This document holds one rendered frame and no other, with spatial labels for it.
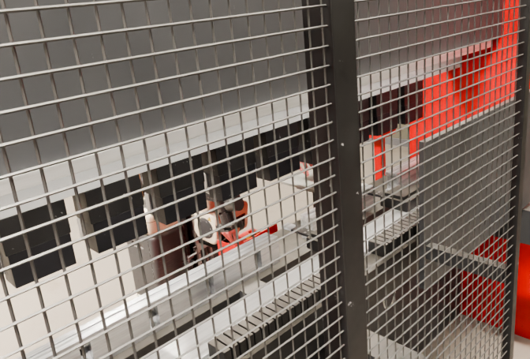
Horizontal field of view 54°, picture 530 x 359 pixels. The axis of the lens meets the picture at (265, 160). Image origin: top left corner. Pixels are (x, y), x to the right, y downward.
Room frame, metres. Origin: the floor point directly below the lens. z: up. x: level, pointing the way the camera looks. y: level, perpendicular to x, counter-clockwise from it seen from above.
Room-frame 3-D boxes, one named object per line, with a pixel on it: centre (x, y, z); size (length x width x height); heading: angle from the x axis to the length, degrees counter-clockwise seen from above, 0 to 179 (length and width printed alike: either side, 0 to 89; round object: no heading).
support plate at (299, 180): (2.03, -0.21, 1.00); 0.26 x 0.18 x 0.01; 43
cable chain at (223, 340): (1.10, -0.02, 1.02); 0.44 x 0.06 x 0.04; 133
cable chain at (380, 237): (1.48, -0.43, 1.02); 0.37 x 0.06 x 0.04; 133
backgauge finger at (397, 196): (1.80, -0.43, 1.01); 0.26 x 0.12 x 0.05; 43
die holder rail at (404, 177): (2.29, -0.72, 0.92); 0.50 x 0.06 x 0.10; 133
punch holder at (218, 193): (1.53, 0.11, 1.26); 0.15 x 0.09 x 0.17; 133
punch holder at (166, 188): (1.39, 0.26, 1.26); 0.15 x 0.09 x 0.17; 133
